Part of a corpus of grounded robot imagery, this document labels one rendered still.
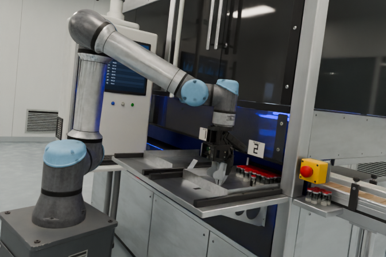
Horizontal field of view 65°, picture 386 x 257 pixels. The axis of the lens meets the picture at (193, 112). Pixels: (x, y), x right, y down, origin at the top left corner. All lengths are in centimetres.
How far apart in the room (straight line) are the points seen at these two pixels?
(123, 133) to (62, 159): 91
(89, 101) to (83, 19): 27
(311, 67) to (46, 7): 568
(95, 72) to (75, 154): 28
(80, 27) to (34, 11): 542
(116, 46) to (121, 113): 93
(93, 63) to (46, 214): 48
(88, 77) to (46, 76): 525
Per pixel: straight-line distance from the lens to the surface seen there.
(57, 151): 96
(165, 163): 133
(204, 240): 160
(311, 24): 119
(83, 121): 107
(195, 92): 84
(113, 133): 180
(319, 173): 112
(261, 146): 126
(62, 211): 99
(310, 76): 116
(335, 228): 154
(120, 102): 179
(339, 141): 139
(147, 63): 88
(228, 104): 99
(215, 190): 108
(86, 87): 107
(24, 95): 626
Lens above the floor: 121
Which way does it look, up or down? 3 degrees down
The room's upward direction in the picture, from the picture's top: 7 degrees clockwise
